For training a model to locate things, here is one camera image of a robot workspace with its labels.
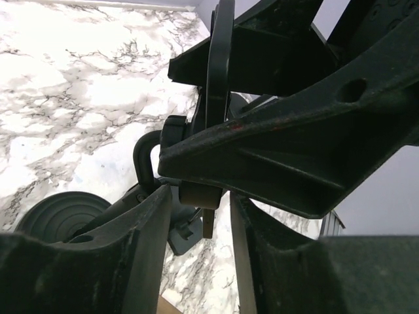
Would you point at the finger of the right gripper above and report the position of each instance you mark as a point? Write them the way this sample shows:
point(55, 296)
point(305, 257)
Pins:
point(276, 50)
point(304, 152)

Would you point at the phone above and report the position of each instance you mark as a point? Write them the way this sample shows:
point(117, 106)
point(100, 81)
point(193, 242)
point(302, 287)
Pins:
point(217, 86)

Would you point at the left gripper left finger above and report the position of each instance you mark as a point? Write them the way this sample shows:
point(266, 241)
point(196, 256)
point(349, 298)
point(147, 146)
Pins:
point(115, 268)

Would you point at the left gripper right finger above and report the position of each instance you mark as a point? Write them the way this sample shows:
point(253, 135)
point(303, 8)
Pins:
point(281, 271)

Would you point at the black tall round-base stand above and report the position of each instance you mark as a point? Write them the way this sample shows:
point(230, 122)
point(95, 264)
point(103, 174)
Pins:
point(64, 216)

